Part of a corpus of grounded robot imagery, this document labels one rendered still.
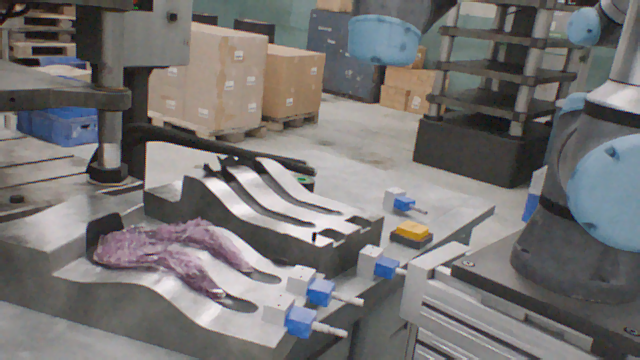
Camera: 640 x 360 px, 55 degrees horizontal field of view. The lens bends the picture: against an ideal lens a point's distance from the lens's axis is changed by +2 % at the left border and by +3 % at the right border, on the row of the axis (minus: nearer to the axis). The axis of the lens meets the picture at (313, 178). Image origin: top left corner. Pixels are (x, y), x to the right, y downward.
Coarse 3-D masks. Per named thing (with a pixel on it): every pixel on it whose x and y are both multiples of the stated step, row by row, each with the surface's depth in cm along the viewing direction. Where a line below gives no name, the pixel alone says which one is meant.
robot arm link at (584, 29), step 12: (612, 0) 121; (624, 0) 119; (576, 12) 127; (588, 12) 124; (600, 12) 124; (612, 12) 122; (624, 12) 120; (576, 24) 127; (588, 24) 124; (600, 24) 124; (612, 24) 123; (576, 36) 127; (588, 36) 125; (600, 36) 125; (612, 36) 126
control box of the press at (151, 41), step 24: (144, 0) 171; (168, 0) 178; (192, 0) 186; (96, 24) 168; (144, 24) 173; (168, 24) 181; (96, 48) 170; (144, 48) 176; (168, 48) 183; (96, 72) 179; (144, 72) 184; (144, 96) 187; (144, 120) 189; (144, 144) 192; (144, 168) 194
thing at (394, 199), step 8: (384, 192) 165; (392, 192) 163; (400, 192) 164; (384, 200) 165; (392, 200) 163; (400, 200) 162; (408, 200) 162; (384, 208) 166; (392, 208) 164; (400, 208) 162; (408, 208) 162; (416, 208) 160
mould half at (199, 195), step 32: (160, 192) 139; (192, 192) 130; (224, 192) 128; (256, 192) 134; (224, 224) 127; (256, 224) 121; (288, 224) 123; (320, 224) 124; (288, 256) 118; (320, 256) 114; (352, 256) 126
